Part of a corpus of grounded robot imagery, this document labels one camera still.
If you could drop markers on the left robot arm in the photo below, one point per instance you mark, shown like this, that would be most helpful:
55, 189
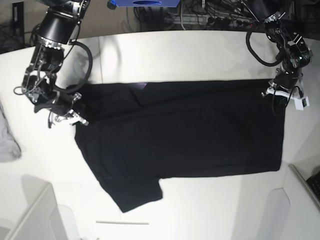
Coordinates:
293, 53

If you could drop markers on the white side panel right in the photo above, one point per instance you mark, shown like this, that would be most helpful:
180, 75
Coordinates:
294, 211

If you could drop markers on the white side panel left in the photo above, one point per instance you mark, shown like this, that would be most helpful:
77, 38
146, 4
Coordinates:
41, 220

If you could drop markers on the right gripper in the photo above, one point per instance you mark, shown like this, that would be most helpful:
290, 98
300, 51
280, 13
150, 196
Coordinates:
63, 104

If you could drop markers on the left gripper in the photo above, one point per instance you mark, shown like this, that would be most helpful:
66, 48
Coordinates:
285, 84

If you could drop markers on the white power strip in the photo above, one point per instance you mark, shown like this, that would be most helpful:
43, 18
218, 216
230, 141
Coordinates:
197, 19

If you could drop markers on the black T-shirt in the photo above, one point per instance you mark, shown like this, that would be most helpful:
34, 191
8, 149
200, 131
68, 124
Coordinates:
139, 134

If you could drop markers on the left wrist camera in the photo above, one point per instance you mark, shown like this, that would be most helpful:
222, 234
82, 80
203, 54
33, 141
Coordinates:
301, 103

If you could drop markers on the grey cloth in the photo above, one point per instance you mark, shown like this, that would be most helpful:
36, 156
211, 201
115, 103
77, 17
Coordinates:
9, 149

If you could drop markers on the blue box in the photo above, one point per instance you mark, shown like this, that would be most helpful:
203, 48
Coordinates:
145, 3

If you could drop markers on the white side panel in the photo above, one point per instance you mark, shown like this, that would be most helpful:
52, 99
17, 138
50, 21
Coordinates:
294, 211
41, 220

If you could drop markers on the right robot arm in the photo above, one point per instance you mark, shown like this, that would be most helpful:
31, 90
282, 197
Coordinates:
62, 18

